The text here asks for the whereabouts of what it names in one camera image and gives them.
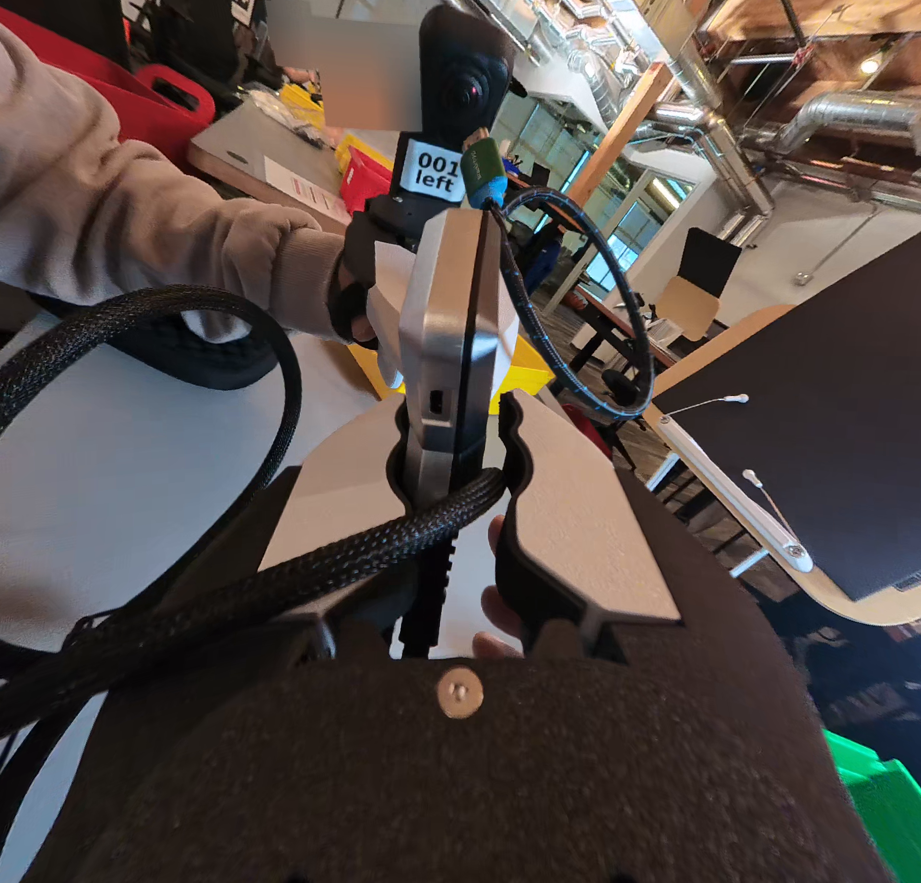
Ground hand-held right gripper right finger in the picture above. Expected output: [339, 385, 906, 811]
[494, 391, 683, 651]

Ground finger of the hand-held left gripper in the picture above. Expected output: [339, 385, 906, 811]
[495, 278, 520, 402]
[366, 241, 417, 392]

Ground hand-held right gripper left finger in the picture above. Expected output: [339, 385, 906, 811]
[258, 397, 440, 621]

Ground silver usb hub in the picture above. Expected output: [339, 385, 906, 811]
[398, 208, 520, 510]

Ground green-plug hdmi cable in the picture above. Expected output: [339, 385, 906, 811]
[460, 126, 657, 423]

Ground black braided hub cable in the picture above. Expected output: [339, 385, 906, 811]
[0, 284, 508, 812]

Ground green plastic bin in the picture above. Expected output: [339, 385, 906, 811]
[820, 728, 921, 883]

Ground person's left forearm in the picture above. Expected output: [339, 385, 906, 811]
[0, 23, 346, 344]

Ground person's left hand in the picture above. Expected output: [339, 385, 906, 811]
[326, 228, 381, 347]

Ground brown wooden desk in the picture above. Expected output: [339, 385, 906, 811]
[572, 286, 681, 373]

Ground small yellow bin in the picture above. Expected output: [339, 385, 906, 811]
[279, 80, 325, 117]

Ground black mesh wrist rest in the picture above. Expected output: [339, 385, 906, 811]
[32, 289, 280, 392]

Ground tan and black chair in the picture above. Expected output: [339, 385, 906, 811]
[651, 227, 744, 344]

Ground black board with wooden edge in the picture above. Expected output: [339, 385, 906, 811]
[651, 234, 921, 625]

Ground large red tote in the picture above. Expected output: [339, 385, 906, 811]
[0, 8, 217, 171]

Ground wooden post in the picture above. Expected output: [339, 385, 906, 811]
[565, 61, 673, 211]

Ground silver round duct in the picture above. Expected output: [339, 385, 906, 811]
[741, 91, 921, 157]

